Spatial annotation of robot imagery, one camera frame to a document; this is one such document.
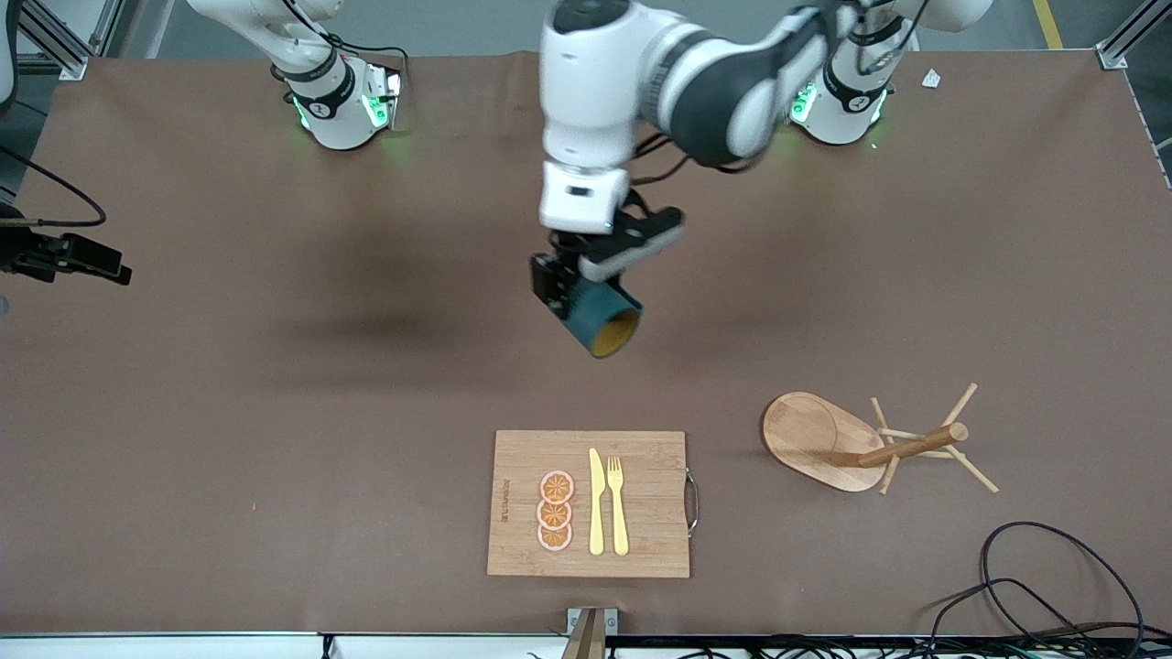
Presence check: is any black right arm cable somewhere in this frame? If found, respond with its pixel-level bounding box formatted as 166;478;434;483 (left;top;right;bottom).
0;145;107;229

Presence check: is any bamboo cutting board with handle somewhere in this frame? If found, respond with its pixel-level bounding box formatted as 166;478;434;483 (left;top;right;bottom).
486;430;700;579

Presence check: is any aluminium frame profile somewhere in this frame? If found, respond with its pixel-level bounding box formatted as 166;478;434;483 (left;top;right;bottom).
0;0;125;81
1097;0;1172;70

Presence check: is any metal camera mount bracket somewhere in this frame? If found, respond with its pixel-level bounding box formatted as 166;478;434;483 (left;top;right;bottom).
565;607;620;659

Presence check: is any black right base cable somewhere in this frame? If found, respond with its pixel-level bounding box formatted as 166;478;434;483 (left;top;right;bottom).
325;32;411;89

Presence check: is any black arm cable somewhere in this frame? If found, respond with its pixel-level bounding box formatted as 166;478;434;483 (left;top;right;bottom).
0;145;107;229
628;133;699;219

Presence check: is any yellow plastic fork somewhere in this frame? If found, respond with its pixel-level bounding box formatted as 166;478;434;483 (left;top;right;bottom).
606;456;631;557

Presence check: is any yellow plastic knife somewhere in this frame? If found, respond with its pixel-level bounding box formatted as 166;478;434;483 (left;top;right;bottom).
588;448;607;556

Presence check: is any wooden mug tree stand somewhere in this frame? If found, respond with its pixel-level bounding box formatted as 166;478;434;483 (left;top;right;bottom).
760;383;1000;496

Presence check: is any black looped cable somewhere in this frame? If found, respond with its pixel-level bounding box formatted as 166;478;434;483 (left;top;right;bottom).
980;522;1145;642

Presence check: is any dark teal ribbed cup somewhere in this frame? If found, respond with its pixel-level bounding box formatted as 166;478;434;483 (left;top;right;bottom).
559;273;644;360

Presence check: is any black thin cable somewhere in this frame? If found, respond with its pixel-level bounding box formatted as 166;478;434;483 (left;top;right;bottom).
920;577;1127;659

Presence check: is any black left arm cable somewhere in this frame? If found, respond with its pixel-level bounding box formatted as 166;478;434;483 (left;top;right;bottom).
628;133;699;219

